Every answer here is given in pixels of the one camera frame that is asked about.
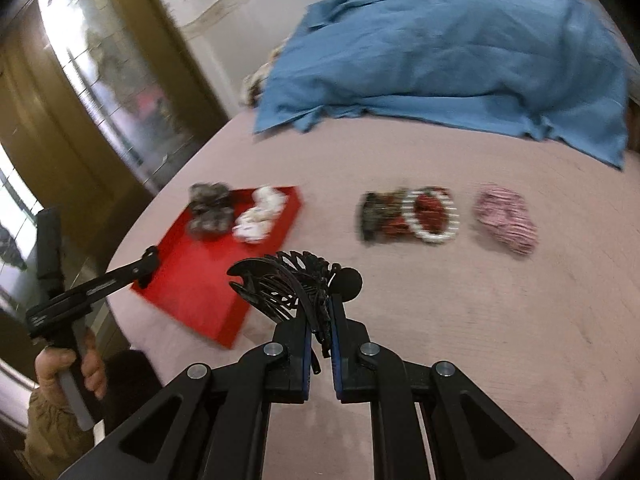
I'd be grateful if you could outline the black hair tie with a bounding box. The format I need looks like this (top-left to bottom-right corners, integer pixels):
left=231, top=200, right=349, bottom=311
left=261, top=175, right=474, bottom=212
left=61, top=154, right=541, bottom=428
left=357, top=192, right=387, bottom=244

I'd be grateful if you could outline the floral blanket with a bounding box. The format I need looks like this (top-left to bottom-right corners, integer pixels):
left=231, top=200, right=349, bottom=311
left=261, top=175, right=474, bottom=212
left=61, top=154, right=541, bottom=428
left=239, top=42, right=287, bottom=109

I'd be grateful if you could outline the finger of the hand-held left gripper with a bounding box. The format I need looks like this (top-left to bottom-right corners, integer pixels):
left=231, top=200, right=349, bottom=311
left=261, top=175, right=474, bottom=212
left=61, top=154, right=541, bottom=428
left=85, top=245, right=161, bottom=301

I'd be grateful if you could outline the grey sheer scrunchie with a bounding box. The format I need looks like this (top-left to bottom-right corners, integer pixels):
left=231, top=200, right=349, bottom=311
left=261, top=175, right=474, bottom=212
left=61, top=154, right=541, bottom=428
left=187, top=181, right=237, bottom=242

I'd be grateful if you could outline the bronze bead bracelet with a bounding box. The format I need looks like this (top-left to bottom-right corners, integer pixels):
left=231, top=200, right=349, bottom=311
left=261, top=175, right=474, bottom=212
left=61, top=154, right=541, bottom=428
left=372, top=190, right=410, bottom=222

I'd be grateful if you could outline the black hair claw clip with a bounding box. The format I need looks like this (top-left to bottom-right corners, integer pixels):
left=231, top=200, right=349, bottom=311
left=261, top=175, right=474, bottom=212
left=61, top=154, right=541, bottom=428
left=226, top=250, right=364, bottom=361

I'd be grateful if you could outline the wooden glass-panel door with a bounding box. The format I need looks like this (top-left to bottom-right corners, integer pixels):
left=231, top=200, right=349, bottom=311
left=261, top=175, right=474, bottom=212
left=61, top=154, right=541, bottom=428
left=0, top=0, right=231, bottom=196
left=0, top=142, right=108, bottom=351

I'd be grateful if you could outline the blue cloth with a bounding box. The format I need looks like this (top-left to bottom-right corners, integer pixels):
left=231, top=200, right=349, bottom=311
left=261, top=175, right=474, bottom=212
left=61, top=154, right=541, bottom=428
left=252, top=0, right=630, bottom=171

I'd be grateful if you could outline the person's left forearm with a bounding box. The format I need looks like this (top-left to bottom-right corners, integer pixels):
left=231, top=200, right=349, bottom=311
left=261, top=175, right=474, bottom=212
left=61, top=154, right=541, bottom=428
left=22, top=387, right=97, bottom=480

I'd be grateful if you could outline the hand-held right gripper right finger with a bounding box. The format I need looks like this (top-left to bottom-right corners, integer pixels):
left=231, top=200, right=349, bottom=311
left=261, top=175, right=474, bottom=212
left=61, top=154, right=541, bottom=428
left=330, top=293, right=576, bottom=480

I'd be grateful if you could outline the pink bed mattress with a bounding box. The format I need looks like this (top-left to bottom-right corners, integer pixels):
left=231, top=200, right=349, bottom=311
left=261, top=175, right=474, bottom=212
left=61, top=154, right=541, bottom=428
left=105, top=105, right=640, bottom=480

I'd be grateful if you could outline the large pearl bracelet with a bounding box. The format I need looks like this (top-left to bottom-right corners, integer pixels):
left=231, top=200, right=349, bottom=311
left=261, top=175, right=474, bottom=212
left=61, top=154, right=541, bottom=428
left=401, top=186, right=461, bottom=246

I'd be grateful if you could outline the red dotted scrunchie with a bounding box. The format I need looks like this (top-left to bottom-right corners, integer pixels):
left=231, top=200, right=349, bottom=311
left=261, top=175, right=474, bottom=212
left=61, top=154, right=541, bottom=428
left=380, top=187, right=451, bottom=238

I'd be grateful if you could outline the person's left hand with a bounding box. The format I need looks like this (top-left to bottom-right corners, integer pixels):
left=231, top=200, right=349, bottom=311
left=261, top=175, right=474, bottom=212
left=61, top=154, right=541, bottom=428
left=34, top=330, right=107, bottom=401

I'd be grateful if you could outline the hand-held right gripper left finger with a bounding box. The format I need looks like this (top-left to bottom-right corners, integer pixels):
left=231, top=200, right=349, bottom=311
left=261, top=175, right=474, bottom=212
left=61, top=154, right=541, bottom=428
left=57, top=309, right=313, bottom=480

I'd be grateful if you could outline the pink plaid scrunchie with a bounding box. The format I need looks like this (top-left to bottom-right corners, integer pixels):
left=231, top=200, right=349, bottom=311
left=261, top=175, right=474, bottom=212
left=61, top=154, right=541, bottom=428
left=474, top=183, right=540, bottom=260

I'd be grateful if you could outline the white dotted scrunchie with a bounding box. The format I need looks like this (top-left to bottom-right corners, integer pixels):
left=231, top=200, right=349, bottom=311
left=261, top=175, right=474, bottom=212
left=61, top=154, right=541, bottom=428
left=233, top=185, right=289, bottom=244

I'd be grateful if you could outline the red tray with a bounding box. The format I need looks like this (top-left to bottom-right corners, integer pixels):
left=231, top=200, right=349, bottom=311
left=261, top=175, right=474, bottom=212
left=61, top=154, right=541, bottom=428
left=131, top=186, right=305, bottom=350

